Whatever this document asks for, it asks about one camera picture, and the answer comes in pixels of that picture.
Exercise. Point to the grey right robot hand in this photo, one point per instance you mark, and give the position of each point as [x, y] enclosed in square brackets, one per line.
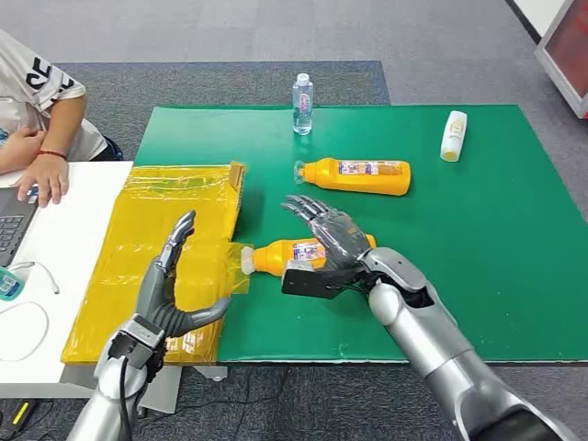
[335, 234]

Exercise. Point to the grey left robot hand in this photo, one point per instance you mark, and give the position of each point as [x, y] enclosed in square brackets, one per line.
[156, 292]

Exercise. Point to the person's left hand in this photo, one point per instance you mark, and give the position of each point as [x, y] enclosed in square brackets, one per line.
[46, 176]

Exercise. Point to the person's right hand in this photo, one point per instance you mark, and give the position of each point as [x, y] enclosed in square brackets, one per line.
[23, 145]

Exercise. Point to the orange bottle with clear cap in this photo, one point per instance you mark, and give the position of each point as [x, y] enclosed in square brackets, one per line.
[273, 255]
[367, 182]

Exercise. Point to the person's left forearm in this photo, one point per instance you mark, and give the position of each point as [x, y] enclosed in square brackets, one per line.
[62, 125]

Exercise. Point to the person's right forearm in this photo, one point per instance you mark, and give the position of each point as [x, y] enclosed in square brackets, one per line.
[7, 159]

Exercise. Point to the clear water bottle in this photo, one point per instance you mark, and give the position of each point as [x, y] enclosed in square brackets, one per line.
[303, 106]

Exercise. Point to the small white bottle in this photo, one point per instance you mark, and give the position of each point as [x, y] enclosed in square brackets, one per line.
[454, 137]

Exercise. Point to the person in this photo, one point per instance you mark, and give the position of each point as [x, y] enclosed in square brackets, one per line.
[27, 91]

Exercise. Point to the dark laptop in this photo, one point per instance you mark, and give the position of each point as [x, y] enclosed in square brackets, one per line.
[11, 231]

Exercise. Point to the yellow plastic-wrapped cardboard sheet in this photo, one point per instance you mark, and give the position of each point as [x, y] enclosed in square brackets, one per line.
[152, 207]

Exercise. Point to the teal handheld device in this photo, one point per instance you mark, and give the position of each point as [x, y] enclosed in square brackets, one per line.
[8, 285]

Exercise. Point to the green table mat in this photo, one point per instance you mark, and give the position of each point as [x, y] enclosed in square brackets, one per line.
[459, 255]

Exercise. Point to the white-framed red display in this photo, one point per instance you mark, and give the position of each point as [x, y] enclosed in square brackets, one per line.
[569, 48]

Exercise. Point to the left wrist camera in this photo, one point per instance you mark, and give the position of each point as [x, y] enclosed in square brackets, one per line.
[140, 335]

